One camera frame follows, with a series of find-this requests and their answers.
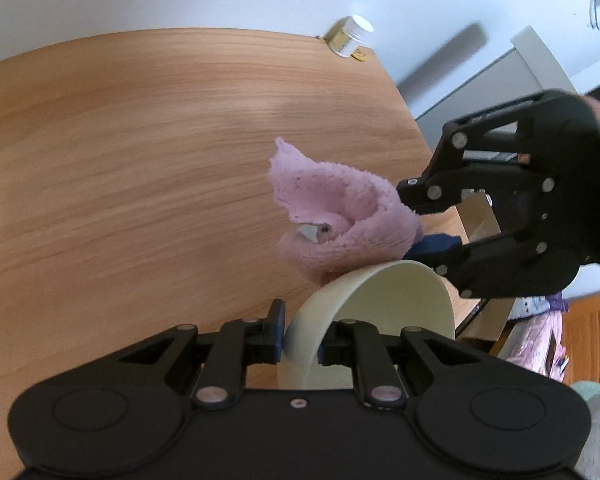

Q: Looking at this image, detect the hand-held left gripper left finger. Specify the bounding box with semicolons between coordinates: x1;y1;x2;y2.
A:
119;299;287;409

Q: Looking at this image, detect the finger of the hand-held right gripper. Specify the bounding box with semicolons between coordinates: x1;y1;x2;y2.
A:
396;101;557;217
406;230;553;301

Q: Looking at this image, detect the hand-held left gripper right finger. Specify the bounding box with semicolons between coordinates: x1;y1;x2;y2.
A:
317;320;487;410

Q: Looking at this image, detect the cream bowl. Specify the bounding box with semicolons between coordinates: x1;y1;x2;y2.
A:
277;259;457;391

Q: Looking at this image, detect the pink fluffy cloth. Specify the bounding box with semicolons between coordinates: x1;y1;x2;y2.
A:
266;137;425;285

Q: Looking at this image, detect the cardboard box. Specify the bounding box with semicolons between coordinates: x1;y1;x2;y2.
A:
454;191;512;357

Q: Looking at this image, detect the pink bedding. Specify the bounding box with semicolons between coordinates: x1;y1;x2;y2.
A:
497;296;572;377

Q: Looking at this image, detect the white and grey cabinet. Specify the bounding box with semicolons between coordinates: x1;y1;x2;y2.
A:
399;25;586;161

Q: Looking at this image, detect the wooden door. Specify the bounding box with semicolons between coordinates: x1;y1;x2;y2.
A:
562;291;600;387

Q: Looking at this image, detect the white-lidded jar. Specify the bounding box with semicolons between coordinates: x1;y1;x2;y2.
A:
326;16;374;58

